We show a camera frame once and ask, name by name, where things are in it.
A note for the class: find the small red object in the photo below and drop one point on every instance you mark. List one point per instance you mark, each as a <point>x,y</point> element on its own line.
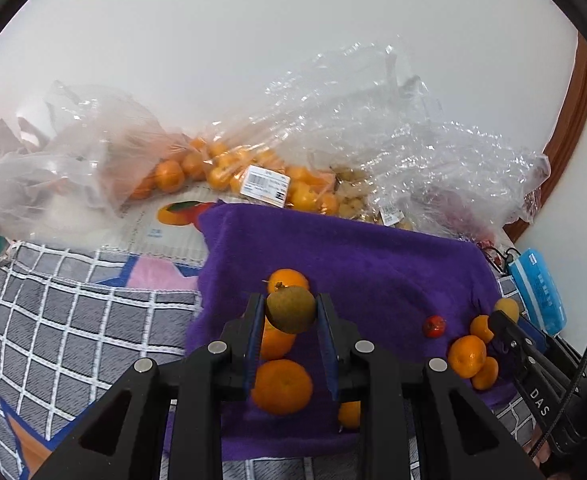
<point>493,255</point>

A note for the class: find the large orange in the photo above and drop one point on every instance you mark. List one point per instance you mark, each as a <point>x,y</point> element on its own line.
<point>276,342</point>

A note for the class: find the printed cardboard sheet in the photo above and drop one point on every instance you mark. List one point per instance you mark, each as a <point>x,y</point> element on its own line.
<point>173,220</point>

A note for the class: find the yellow-green round fruit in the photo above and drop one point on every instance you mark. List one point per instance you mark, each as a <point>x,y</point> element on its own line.
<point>291,312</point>
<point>506,308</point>

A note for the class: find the grey checked blanket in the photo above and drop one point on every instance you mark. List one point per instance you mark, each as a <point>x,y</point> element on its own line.
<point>73,320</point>

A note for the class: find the oval orange fruit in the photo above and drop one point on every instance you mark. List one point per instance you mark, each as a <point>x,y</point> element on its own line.
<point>349,414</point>

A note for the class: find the blue tissue pack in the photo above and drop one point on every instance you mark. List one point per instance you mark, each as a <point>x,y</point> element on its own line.
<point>538,285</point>

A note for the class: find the clear bag of red fruits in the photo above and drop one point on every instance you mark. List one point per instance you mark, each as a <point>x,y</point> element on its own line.
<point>473,175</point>

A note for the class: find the small red fruit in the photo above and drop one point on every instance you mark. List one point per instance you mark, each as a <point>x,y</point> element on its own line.
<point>434,326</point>

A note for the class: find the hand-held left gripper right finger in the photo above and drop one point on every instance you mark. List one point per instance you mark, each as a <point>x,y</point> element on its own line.
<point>326,345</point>

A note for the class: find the purple towel covered tray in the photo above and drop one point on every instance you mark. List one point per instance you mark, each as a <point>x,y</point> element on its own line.
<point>373,285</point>

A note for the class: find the small orange mandarin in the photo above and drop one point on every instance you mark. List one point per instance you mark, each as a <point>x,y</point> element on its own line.
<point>486,374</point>
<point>482,329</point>

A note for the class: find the brown wooden door frame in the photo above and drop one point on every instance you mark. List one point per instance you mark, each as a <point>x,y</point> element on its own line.
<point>573,105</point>

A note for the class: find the labelled clear bag of oranges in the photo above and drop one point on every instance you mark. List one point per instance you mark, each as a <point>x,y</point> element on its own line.
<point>253,160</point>

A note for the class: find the person's right hand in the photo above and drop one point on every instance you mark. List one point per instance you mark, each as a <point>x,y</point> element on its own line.
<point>537,452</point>

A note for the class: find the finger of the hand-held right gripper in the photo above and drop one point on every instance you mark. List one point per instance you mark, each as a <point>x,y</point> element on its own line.
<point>536,335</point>
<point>506,335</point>

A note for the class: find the crinkled clear bag yellow fruits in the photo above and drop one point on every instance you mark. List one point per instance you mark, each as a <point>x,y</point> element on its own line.
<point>353,125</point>

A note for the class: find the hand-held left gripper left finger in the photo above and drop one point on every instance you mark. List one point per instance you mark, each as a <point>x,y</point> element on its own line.
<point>253,345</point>

